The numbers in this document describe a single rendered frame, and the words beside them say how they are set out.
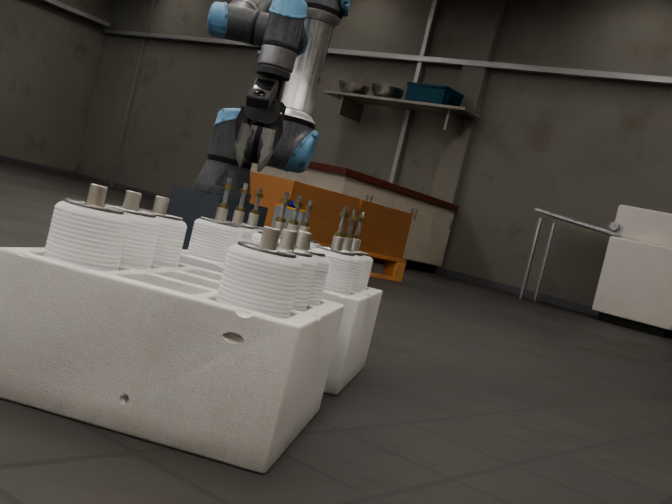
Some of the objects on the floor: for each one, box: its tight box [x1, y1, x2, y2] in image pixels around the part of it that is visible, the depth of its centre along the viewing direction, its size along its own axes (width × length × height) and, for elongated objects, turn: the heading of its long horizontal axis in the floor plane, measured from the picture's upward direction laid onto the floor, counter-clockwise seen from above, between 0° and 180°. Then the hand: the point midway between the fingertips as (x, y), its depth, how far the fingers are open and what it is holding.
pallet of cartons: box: [250, 172, 413, 282], centre depth 561 cm, size 134×96×48 cm
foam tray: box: [0, 247, 344, 474], centre depth 118 cm, size 39×39×18 cm
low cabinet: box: [250, 161, 459, 274], centre depth 874 cm, size 170×215×79 cm
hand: (250, 163), depth 171 cm, fingers open, 3 cm apart
